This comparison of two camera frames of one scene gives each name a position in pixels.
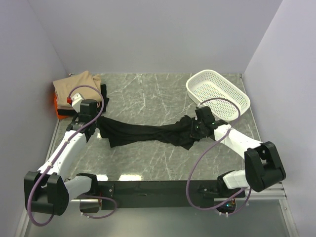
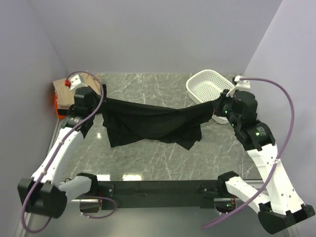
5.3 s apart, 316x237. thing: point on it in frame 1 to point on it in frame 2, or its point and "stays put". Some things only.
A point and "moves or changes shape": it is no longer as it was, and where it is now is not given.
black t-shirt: (113, 132) moves or changes shape
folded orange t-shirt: (59, 116) stays put
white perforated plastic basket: (209, 89) stays put
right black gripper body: (196, 131) to (223, 108)
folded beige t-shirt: (62, 87) stays put
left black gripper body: (98, 120) to (97, 99)
